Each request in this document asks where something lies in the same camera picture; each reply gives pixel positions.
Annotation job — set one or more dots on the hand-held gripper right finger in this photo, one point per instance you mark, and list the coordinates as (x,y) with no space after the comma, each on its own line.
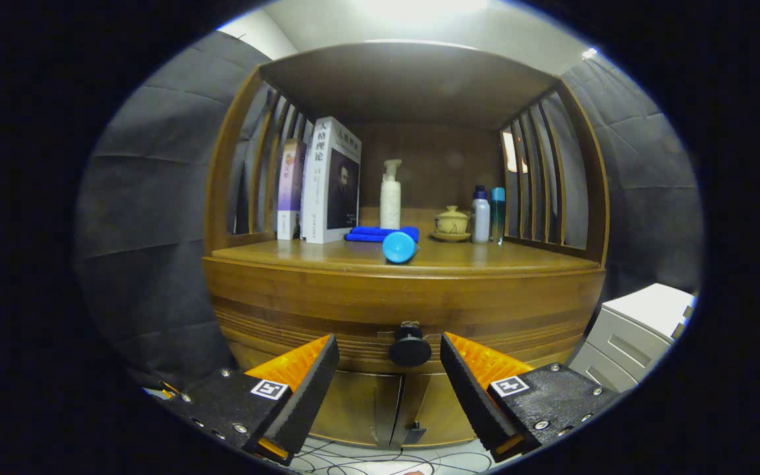
(471,396)

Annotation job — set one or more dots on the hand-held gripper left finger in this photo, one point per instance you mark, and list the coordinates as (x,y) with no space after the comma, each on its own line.
(307,396)

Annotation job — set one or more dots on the black drawer knob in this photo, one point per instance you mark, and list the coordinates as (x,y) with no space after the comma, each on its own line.
(410,351)

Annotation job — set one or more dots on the wooden drawer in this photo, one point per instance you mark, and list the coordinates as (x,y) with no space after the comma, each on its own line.
(327,297)

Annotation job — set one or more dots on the blue and white tube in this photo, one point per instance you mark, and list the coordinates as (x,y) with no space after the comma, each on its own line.
(398,247)

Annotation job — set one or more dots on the wooden cabinet door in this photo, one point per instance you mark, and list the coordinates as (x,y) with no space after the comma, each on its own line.
(439,415)
(360,409)

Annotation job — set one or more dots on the white drawer unit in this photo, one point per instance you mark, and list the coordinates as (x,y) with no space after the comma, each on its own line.
(644,310)

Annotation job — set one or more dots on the wooden cabinet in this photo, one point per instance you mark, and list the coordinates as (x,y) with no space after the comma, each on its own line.
(406,79)

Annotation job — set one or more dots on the small black door latch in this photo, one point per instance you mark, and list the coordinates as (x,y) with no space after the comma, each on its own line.
(415,434)

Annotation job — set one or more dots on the yellow lidded teacup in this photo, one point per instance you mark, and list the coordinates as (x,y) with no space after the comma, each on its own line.
(452,223)

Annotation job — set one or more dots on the folded blue cloth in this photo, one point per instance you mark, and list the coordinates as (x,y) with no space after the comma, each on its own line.
(367,232)

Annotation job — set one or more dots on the white bottle dark blue cap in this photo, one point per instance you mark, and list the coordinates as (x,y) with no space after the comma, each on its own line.
(480,218)

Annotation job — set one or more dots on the clear teal bottle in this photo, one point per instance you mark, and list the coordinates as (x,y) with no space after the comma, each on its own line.
(498,214)

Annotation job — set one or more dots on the large white book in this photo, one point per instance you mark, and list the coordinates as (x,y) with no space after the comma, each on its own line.
(314,191)

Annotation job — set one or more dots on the purple book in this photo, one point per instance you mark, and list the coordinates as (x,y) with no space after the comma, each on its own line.
(289,191)

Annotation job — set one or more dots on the white pump bottle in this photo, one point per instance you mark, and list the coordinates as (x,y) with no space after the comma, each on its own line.
(390,204)

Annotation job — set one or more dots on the small ceiling spotlight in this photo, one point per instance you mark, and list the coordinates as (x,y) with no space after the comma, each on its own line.
(589,52)

